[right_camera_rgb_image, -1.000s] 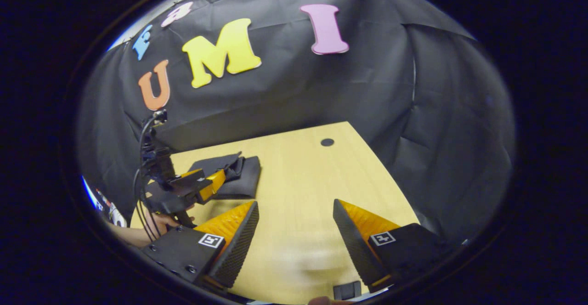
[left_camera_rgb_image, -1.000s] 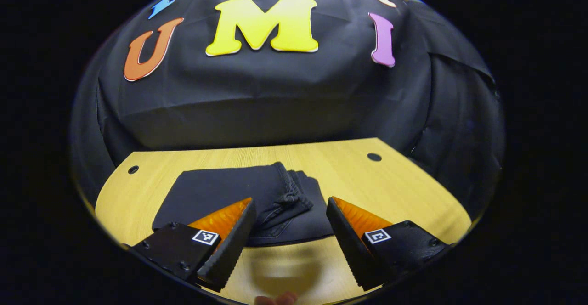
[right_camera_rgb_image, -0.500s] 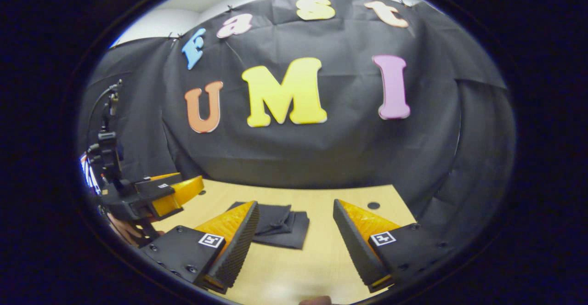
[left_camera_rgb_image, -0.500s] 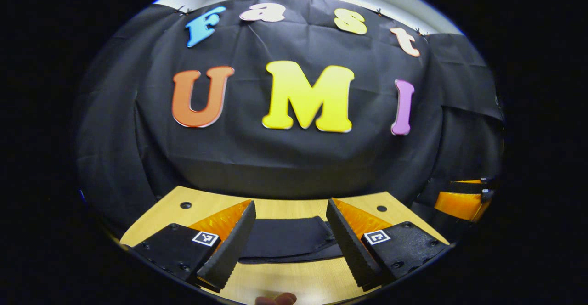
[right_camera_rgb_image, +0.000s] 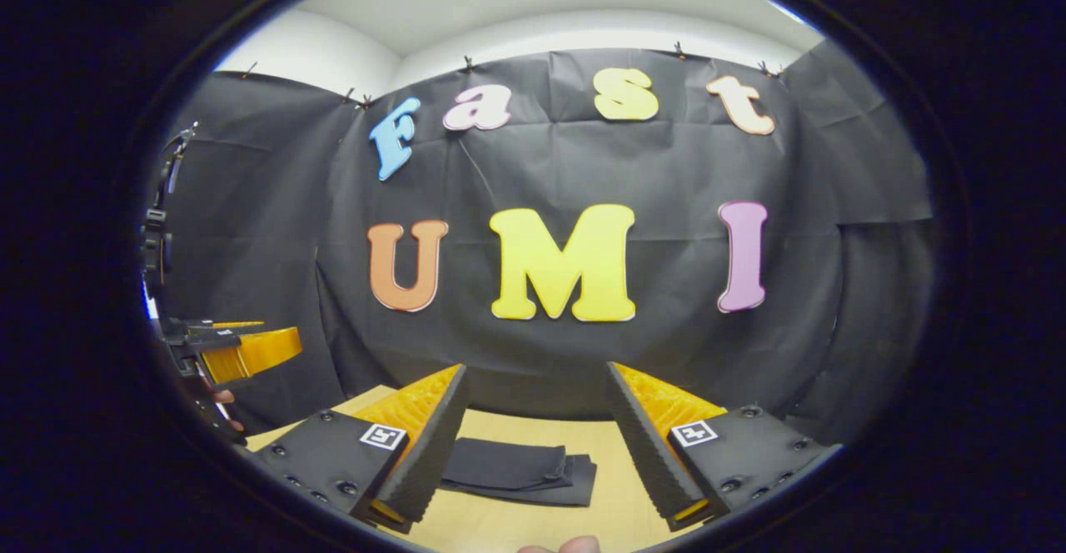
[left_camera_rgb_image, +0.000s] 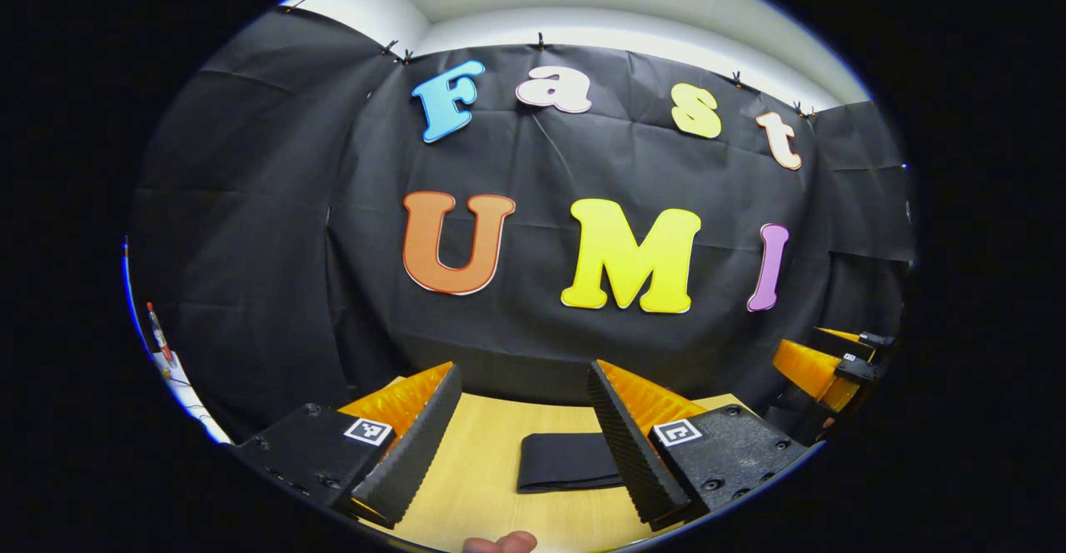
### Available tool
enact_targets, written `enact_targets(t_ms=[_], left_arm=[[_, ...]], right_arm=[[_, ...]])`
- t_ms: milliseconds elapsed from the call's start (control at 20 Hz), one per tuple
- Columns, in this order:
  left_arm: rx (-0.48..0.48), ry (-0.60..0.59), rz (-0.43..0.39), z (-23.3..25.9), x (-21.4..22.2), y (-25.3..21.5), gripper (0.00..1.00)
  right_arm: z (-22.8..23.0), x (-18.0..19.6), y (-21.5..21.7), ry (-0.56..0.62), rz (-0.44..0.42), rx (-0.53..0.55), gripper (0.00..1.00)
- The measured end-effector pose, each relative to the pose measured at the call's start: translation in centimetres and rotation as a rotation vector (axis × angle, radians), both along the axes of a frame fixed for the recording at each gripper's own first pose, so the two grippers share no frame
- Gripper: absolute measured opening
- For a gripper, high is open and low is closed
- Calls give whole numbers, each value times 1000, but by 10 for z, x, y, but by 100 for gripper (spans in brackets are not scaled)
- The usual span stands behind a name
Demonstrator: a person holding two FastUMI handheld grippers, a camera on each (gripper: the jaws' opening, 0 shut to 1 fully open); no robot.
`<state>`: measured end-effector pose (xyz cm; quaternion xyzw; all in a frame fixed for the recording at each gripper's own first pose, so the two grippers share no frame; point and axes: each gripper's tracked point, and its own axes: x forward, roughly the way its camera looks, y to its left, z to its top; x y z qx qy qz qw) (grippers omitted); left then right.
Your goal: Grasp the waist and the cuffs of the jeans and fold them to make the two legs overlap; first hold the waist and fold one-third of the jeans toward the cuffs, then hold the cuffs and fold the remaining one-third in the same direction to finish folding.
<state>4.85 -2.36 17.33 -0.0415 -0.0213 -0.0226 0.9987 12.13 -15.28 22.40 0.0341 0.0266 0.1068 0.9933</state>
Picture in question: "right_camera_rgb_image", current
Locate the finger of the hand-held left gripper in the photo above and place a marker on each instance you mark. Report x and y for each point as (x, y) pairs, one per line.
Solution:
(233, 325)
(254, 353)

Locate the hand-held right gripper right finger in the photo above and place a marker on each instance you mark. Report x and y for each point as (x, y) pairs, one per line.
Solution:
(650, 461)

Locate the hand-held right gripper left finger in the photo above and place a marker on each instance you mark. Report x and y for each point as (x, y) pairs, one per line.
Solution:
(425, 461)

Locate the black jeans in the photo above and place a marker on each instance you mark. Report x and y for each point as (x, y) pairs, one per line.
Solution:
(516, 470)

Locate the black backdrop cloth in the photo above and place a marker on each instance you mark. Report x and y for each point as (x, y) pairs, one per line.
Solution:
(583, 178)

